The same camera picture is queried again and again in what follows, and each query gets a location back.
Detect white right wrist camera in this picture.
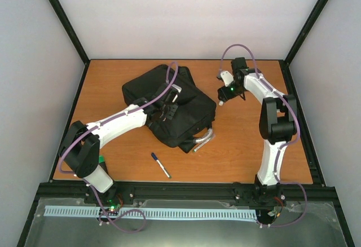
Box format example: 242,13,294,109
217,70,234,87

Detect black frame post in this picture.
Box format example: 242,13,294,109
48,0,90,64
284,0,329,67

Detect white pen green tip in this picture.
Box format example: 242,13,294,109
193,137,214,153

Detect blue capped pen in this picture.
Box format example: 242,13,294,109
151,152,171,179

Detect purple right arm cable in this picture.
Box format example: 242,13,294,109
218,43,308,228

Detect black frame post right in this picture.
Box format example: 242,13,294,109
284,0,329,67

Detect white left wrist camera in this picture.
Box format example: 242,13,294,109
170,84,182,103

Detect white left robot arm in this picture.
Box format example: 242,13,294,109
58,84,182,204

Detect black frame post left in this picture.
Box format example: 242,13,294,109
48,0,90,64

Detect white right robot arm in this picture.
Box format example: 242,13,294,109
218,58,300,186

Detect black student backpack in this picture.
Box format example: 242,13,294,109
122,64,217,153

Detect light blue cable duct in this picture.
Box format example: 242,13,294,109
43,206,257,222

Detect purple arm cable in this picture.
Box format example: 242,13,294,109
218,43,308,228
58,61,180,233

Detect green capped black marker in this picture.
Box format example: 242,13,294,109
99,155,108,174

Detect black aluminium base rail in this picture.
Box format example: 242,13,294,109
36,181,336,207

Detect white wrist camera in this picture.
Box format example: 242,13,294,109
170,84,182,103
217,70,234,87

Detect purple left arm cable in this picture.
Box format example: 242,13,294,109
58,61,180,233

